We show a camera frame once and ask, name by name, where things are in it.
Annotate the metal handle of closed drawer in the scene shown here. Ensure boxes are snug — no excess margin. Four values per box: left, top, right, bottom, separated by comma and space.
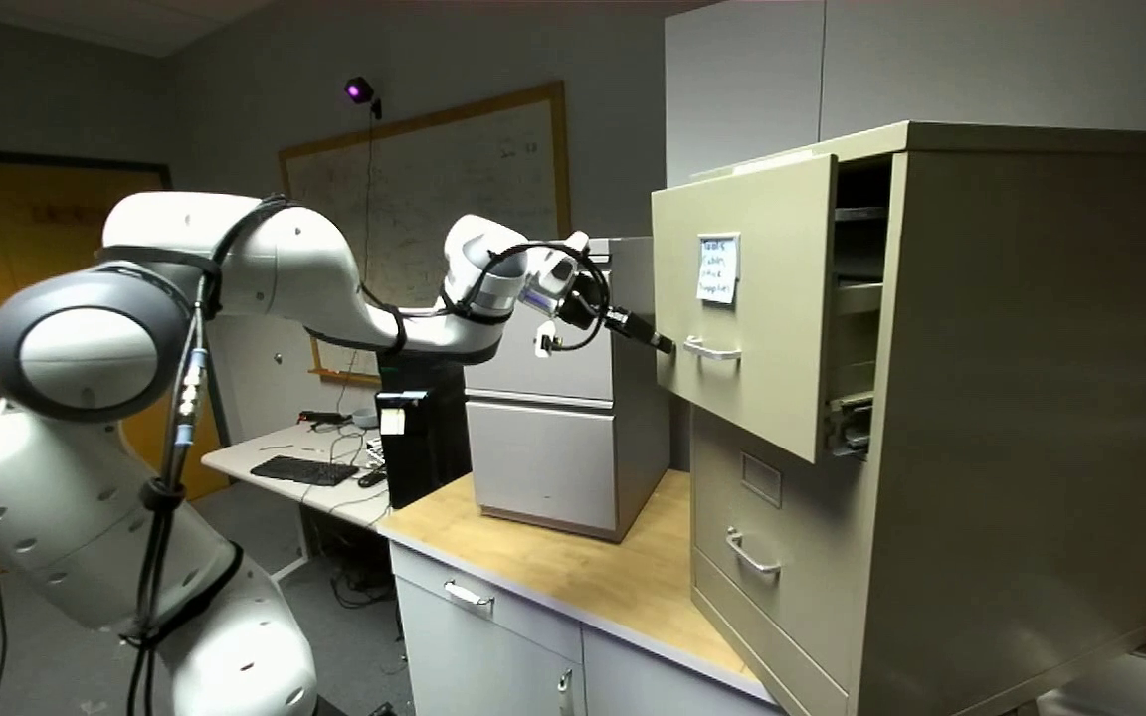
721, 522, 788, 587

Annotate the black keyboard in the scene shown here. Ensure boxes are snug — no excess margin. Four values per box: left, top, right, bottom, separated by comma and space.
248, 448, 364, 488

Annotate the white office desk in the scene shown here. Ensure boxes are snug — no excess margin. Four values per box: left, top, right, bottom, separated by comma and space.
198, 419, 393, 537

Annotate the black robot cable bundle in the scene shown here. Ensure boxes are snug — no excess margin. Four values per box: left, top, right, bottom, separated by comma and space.
118, 265, 215, 716

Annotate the white tall wall cabinet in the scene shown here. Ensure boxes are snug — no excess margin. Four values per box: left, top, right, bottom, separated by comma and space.
661, 0, 1146, 191

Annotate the orange door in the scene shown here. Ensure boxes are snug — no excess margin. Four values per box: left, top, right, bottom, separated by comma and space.
0, 149, 232, 597

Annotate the beige closed cabinet drawer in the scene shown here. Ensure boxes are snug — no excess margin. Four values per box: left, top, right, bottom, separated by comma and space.
683, 408, 873, 716

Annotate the wood-framed whiteboard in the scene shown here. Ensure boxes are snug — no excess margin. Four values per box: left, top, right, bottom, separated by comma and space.
275, 81, 576, 395

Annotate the black computer tower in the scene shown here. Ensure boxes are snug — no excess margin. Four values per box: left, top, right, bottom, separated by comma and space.
374, 349, 472, 513

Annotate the beige metal filing cabinet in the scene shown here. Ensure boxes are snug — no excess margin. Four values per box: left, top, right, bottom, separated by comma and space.
683, 118, 1146, 716

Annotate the beige cabinet drawer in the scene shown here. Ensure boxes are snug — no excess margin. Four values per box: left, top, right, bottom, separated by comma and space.
650, 149, 894, 469
683, 408, 873, 716

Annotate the white paper label on drawer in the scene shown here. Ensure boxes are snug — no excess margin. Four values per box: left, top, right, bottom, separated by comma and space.
691, 231, 743, 316

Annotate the grey lateral file cabinet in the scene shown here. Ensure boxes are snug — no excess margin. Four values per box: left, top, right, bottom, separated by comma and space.
461, 231, 678, 545

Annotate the metal handle of open drawer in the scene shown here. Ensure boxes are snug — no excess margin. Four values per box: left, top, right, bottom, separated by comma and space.
682, 331, 748, 369

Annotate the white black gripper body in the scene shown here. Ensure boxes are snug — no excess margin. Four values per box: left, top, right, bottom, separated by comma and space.
526, 231, 616, 339

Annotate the wood-topped white base cabinet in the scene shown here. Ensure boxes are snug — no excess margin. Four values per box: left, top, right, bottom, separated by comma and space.
374, 465, 786, 716

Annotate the camera with purple light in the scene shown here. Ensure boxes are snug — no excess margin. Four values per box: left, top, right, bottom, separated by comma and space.
340, 73, 392, 123

